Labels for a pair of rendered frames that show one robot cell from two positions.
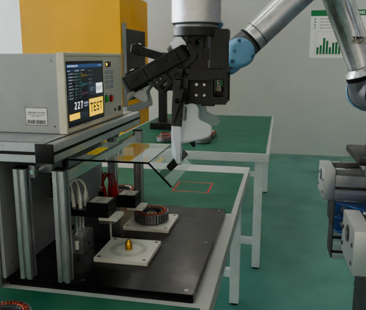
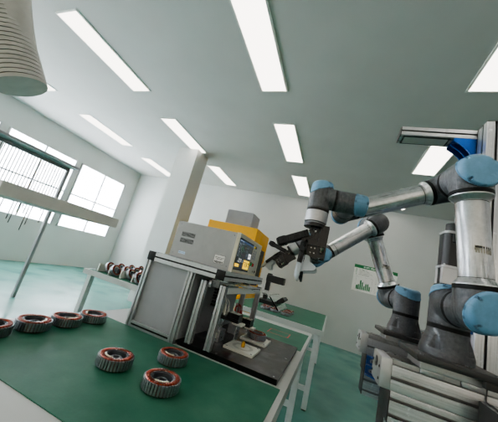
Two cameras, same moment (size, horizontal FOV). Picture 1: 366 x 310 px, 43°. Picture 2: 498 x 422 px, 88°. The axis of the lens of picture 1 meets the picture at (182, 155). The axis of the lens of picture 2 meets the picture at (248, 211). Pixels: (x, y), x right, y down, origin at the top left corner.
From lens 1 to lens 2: 0.23 m
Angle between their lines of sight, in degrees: 26
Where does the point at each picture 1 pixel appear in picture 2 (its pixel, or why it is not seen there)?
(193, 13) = (315, 216)
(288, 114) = (334, 320)
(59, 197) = (219, 300)
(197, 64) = (312, 239)
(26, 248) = (192, 325)
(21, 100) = (214, 249)
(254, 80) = (317, 294)
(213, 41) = (322, 230)
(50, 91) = (229, 249)
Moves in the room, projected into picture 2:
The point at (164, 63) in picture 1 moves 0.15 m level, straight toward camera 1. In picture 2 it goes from (297, 235) to (304, 228)
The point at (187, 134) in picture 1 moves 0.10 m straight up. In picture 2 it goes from (303, 267) to (310, 235)
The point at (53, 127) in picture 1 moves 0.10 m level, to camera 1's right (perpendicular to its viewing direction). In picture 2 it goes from (225, 266) to (243, 271)
